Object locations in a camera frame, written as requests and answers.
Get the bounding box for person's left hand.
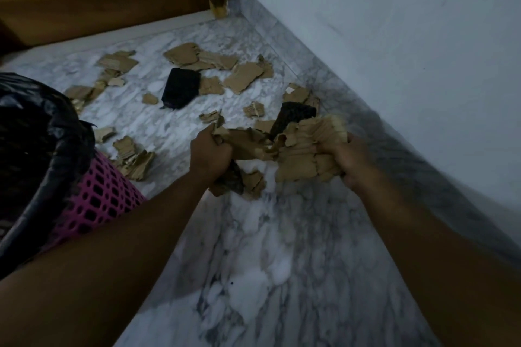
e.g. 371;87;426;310
189;123;234;187

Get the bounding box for person's right hand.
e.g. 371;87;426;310
317;133;378;194

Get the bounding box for brown cardboard piece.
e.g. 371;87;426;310
212;115;279;162

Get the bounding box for bundle of torn cardboard strips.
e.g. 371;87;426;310
274;114;349;183

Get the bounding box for dark foam scrap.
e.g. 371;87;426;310
208;160;246;198

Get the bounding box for person's left forearm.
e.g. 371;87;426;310
0;172;213;347

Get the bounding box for person's right forearm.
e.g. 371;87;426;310
351;168;521;347

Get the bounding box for black textured foam piece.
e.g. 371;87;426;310
269;101;317;141

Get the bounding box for scattered torn cardboard scraps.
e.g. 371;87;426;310
64;42;322;201

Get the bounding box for pink plastic mesh basket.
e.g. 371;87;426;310
40;150;147;255

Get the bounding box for black plastic garbage bag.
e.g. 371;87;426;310
0;72;97;280

